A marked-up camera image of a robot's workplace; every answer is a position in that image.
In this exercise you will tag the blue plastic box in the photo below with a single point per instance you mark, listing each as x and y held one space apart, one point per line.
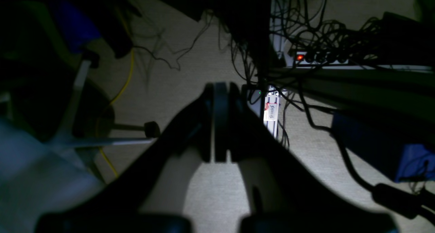
399 159

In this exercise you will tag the office chair base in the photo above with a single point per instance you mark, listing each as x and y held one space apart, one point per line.
64 111

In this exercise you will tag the white power strip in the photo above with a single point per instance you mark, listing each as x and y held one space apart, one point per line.
306 60

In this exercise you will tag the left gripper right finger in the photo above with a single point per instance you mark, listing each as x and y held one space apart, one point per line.
283 196

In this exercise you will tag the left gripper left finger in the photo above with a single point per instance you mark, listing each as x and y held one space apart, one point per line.
149 196

